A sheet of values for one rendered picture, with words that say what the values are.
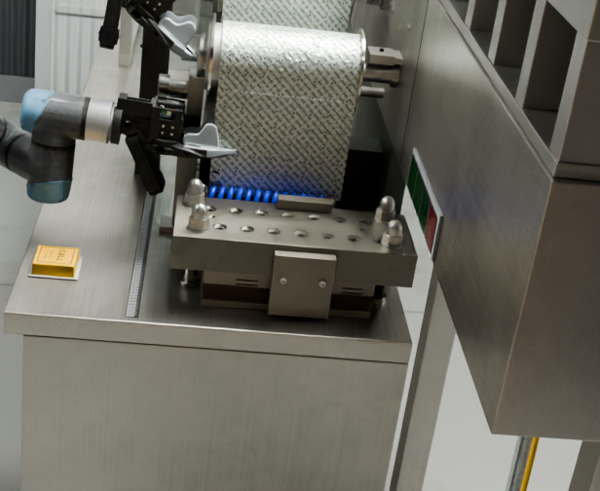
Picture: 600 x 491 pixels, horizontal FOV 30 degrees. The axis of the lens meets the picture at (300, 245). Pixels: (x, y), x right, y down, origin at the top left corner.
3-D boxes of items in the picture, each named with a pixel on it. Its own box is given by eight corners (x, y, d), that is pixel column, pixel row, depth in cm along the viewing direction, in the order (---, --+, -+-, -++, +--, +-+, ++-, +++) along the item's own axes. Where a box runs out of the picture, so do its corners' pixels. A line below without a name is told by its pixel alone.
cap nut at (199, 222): (187, 222, 185) (189, 197, 183) (209, 224, 185) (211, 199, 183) (186, 232, 182) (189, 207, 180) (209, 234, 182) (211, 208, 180)
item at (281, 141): (208, 188, 198) (217, 89, 190) (340, 200, 201) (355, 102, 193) (208, 189, 198) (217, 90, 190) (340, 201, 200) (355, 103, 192)
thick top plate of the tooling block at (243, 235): (174, 225, 197) (176, 194, 194) (399, 245, 201) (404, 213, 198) (169, 268, 183) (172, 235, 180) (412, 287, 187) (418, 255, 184)
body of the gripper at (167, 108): (186, 112, 188) (114, 100, 187) (179, 161, 192) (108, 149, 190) (189, 100, 195) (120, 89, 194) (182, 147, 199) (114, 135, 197)
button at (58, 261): (38, 256, 195) (38, 244, 194) (79, 259, 196) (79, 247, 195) (31, 276, 189) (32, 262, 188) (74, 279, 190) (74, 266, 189)
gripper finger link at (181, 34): (213, 46, 191) (173, 6, 188) (189, 69, 192) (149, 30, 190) (214, 41, 194) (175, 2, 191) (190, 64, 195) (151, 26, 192)
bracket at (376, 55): (365, 54, 198) (367, 43, 197) (398, 57, 198) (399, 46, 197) (368, 62, 193) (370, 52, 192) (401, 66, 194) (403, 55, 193)
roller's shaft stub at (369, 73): (355, 79, 199) (358, 55, 197) (393, 83, 200) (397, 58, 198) (357, 87, 195) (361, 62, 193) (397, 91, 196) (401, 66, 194)
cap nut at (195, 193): (183, 197, 193) (185, 173, 191) (205, 199, 194) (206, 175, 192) (182, 207, 190) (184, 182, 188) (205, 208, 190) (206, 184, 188)
